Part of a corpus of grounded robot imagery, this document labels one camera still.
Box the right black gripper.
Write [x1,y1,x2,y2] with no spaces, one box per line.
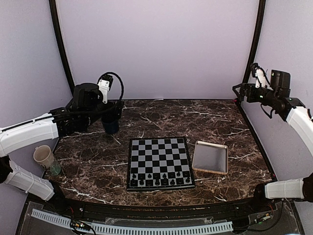
[233,83,278,107]

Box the dark blue cup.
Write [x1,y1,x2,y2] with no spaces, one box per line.
[101,119,119,135]

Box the wooden tray with dark base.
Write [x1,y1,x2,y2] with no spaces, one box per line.
[192,141,228,175]

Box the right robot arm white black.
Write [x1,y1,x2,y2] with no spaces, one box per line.
[232,64,313,212]

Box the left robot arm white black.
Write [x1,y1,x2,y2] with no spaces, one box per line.
[0,83,123,213]

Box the black grey chess board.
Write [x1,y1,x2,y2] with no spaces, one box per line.
[127,137,195,191]

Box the small green circuit board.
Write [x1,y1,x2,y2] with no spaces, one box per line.
[69,220,90,231]

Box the beige paper cup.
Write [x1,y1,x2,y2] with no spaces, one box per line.
[33,145,61,176]

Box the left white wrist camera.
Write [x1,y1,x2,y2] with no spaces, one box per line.
[97,73,113,104]

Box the right black frame post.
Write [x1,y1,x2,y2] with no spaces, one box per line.
[242,0,266,83]

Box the black frame post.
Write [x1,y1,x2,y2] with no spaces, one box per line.
[242,0,266,83]
[48,0,75,95]

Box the left black frame post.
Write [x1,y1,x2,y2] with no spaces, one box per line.
[48,0,75,95]

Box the black front rail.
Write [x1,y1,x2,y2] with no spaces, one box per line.
[66,198,255,219]

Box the white slotted cable duct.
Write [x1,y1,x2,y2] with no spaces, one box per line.
[31,209,233,235]

